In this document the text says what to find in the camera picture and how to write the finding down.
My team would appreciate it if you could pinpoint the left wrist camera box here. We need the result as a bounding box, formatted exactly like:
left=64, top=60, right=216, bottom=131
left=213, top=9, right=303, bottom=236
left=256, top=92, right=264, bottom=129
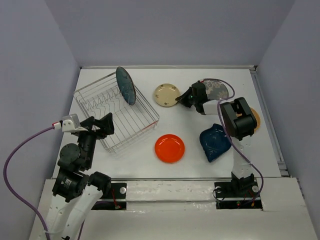
left=61, top=114, right=81, bottom=133

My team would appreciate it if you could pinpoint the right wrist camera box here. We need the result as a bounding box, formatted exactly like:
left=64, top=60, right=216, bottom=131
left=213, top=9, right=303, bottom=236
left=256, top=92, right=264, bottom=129
left=197, top=79, right=205, bottom=84

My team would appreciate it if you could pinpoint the woven bamboo plate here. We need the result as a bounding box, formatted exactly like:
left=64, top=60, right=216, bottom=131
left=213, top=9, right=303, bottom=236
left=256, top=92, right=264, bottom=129
left=236, top=107, right=261, bottom=132

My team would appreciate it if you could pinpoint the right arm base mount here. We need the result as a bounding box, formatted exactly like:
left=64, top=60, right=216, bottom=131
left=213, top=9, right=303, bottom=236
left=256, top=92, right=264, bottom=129
left=212, top=181, right=263, bottom=210

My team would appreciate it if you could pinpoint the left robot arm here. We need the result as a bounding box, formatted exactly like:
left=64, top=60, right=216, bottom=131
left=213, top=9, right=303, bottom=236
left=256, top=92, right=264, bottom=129
left=45, top=113, right=115, bottom=240

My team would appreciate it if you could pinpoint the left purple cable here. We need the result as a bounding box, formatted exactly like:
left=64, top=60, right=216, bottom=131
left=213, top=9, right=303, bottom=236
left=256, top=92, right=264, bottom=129
left=2, top=121, right=63, bottom=237

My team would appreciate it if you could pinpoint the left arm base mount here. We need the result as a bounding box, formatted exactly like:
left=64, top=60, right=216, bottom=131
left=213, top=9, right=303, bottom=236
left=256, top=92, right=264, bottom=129
left=91, top=182, right=127, bottom=211

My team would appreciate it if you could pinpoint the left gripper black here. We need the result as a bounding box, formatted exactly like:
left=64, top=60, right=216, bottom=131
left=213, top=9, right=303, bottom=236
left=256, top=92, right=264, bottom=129
left=77, top=111, right=115, bottom=168

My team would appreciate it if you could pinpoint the wire dish rack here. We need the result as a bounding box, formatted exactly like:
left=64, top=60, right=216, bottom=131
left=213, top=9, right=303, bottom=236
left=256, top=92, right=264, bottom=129
left=73, top=71, right=160, bottom=153

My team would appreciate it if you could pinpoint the cream patterned small plate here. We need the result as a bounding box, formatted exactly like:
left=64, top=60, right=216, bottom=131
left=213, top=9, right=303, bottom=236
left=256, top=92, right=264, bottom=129
left=153, top=83, right=181, bottom=108

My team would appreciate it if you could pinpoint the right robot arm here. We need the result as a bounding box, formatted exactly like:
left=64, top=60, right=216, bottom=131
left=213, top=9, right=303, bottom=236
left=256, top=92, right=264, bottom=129
left=175, top=78, right=263, bottom=198

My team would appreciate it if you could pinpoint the orange plate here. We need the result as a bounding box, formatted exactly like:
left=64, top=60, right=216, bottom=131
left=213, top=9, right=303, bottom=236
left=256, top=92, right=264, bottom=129
left=154, top=134, right=185, bottom=164

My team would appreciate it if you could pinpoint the teal glazed plate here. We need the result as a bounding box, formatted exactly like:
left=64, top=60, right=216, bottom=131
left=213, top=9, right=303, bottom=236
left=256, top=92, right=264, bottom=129
left=115, top=66, right=136, bottom=106

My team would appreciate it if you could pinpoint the dark blue leaf dish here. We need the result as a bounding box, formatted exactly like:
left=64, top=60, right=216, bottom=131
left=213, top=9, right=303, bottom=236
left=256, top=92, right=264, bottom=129
left=199, top=123, right=231, bottom=163

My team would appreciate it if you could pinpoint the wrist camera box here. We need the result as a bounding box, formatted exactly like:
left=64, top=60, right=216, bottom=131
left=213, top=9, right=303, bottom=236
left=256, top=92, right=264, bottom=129
left=61, top=114, right=81, bottom=133
left=197, top=79, right=205, bottom=84

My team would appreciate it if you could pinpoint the grey deer plate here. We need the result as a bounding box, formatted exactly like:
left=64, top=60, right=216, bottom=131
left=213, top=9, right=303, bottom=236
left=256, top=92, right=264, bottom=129
left=202, top=78, right=229, bottom=101

